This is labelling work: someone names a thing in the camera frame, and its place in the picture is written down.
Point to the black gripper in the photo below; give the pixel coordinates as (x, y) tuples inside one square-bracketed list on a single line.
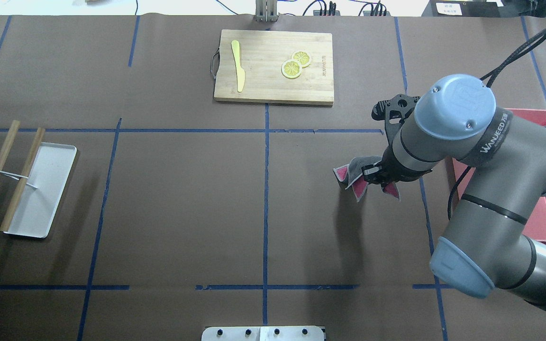
[(381, 175)]

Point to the grey and pink cloth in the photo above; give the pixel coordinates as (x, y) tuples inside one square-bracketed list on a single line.
[(352, 177)]

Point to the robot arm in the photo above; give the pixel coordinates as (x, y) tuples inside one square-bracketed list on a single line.
[(483, 247)]

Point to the lemon slice front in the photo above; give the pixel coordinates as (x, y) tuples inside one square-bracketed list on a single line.
[(291, 69)]

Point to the lemon slice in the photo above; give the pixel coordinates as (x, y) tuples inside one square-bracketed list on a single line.
[(303, 57), (291, 69)]

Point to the lemon slice back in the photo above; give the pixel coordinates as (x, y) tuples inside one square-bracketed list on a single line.
[(303, 57)]

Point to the bamboo cutting board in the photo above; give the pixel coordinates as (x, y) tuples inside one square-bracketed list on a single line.
[(262, 54)]

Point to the yellow plastic knife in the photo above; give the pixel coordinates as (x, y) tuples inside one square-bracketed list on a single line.
[(240, 72)]

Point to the white metal tray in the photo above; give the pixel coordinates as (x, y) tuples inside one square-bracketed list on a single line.
[(45, 185)]

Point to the right wooden rack rod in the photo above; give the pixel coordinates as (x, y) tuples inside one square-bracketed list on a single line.
[(23, 180)]

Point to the aluminium frame post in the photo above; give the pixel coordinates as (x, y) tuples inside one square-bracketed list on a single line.
[(266, 11)]

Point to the white mounting base plate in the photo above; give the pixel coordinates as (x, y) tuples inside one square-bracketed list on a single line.
[(264, 333)]

